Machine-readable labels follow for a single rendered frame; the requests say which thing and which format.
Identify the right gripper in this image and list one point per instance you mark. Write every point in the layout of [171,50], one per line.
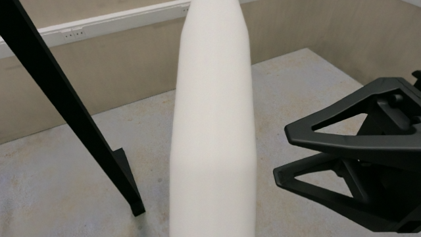
[389,136]

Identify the black metal rack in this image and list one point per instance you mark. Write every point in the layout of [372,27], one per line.
[20,34]

